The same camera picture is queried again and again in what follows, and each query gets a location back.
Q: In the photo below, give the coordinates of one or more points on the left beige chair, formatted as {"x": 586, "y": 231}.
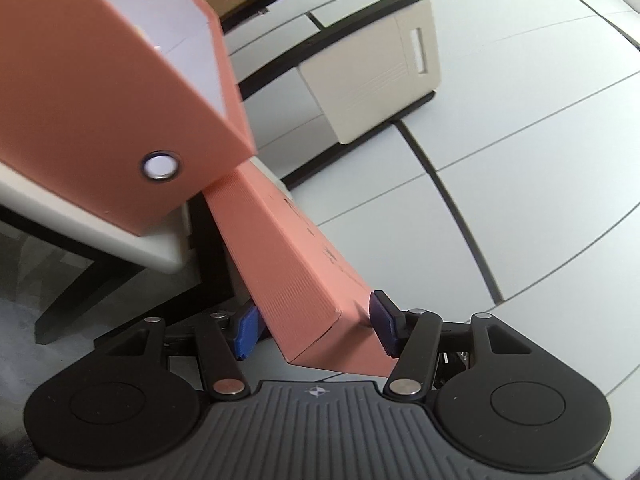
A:
{"x": 100, "y": 239}

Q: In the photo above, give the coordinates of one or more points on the beige chair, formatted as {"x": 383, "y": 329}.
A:
{"x": 100, "y": 239}
{"x": 366, "y": 72}

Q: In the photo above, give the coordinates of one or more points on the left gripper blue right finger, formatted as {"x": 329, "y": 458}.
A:
{"x": 412, "y": 339}

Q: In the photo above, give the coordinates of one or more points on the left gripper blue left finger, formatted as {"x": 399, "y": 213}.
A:
{"x": 222, "y": 340}

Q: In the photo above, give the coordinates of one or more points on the right beige chair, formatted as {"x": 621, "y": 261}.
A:
{"x": 366, "y": 72}

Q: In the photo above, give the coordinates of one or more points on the orange box lid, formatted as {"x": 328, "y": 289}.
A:
{"x": 313, "y": 301}

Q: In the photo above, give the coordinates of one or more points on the orange open storage box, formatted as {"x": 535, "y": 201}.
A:
{"x": 110, "y": 85}

